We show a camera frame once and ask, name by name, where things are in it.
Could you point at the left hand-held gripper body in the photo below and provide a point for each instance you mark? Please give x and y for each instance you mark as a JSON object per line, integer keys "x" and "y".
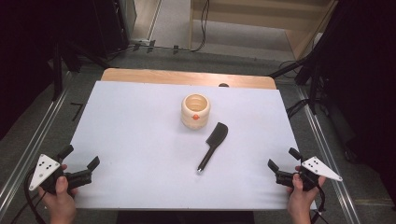
{"x": 44, "y": 170}

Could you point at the black toy cleaver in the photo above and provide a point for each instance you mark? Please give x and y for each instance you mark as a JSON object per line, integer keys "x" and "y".
{"x": 213, "y": 145}

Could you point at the black metal stand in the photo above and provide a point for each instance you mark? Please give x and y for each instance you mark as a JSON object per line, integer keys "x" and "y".
{"x": 313, "y": 84}
{"x": 57, "y": 71}

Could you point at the dark cabinet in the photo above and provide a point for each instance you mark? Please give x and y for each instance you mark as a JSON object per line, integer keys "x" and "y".
{"x": 112, "y": 25}

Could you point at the power strip with plugs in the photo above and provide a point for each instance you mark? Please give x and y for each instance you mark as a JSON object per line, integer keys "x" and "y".
{"x": 146, "y": 44}

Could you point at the aluminium floor rail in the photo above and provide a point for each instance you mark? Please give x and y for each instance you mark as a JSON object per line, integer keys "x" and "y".
{"x": 330, "y": 161}
{"x": 34, "y": 140}

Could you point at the white table cover board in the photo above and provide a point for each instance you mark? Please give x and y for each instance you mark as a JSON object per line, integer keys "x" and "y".
{"x": 134, "y": 149}

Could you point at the person's left hand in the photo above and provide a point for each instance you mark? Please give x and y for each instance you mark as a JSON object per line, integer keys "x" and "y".
{"x": 59, "y": 200}

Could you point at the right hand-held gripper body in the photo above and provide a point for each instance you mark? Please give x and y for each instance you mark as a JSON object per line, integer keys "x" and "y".
{"x": 320, "y": 169}

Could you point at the person's right hand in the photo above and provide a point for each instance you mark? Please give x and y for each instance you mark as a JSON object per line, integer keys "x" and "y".
{"x": 299, "y": 200}

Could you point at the cream cup with orange dot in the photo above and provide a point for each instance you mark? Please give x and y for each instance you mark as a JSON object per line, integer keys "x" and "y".
{"x": 195, "y": 111}

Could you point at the light wooden shelf unit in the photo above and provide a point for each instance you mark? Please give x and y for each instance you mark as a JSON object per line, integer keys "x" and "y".
{"x": 249, "y": 15}

